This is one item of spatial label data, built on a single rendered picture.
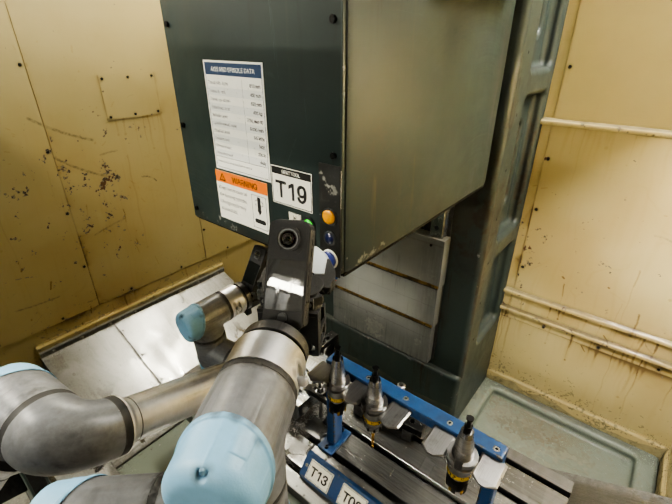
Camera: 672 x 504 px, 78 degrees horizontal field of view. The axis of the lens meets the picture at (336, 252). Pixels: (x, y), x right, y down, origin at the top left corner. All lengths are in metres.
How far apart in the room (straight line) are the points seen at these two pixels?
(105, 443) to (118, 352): 1.30
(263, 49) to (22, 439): 0.66
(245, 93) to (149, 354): 1.46
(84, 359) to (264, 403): 1.71
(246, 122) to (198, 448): 0.59
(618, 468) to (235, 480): 1.78
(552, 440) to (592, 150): 1.11
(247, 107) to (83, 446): 0.58
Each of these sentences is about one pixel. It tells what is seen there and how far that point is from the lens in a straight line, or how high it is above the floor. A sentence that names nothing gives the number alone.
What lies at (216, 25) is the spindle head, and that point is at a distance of 0.83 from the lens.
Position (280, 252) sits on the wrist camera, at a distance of 0.44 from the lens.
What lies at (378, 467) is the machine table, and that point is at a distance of 1.33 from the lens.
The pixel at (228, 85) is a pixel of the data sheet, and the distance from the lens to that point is 0.82.
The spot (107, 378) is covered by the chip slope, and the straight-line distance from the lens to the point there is 1.98.
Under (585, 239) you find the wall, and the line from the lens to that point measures 1.65.
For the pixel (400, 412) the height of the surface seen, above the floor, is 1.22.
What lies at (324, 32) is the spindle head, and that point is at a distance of 0.65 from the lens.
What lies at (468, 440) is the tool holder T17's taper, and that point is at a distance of 0.93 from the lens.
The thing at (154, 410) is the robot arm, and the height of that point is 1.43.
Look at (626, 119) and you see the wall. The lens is 1.54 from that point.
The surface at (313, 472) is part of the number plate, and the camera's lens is 1.28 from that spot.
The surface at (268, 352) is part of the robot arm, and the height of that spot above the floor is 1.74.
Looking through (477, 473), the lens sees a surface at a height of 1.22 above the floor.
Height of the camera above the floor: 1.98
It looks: 27 degrees down
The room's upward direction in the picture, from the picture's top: straight up
